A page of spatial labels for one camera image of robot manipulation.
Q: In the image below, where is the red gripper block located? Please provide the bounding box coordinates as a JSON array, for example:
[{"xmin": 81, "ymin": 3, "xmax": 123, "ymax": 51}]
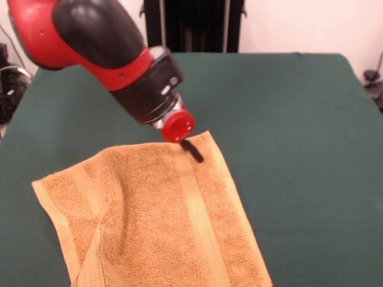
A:
[{"xmin": 161, "ymin": 109, "xmax": 205, "ymax": 163}]

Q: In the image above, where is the tan terry towel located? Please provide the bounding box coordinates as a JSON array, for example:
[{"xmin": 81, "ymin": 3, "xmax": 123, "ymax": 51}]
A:
[{"xmin": 31, "ymin": 130, "xmax": 273, "ymax": 287}]

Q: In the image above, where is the dark green table cloth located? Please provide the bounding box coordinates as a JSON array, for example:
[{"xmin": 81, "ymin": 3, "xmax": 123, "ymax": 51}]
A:
[{"xmin": 0, "ymin": 52, "xmax": 383, "ymax": 287}]

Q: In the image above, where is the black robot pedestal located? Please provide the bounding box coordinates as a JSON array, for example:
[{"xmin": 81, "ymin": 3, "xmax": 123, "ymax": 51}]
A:
[{"xmin": 139, "ymin": 0, "xmax": 248, "ymax": 54}]

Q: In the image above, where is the black equipment with cables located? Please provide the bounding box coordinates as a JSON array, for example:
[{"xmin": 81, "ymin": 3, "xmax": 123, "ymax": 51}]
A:
[{"xmin": 0, "ymin": 43, "xmax": 33, "ymax": 125}]

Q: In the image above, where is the black plug with cable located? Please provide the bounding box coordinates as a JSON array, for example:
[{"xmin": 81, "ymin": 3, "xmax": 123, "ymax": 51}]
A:
[{"xmin": 363, "ymin": 69, "xmax": 383, "ymax": 113}]

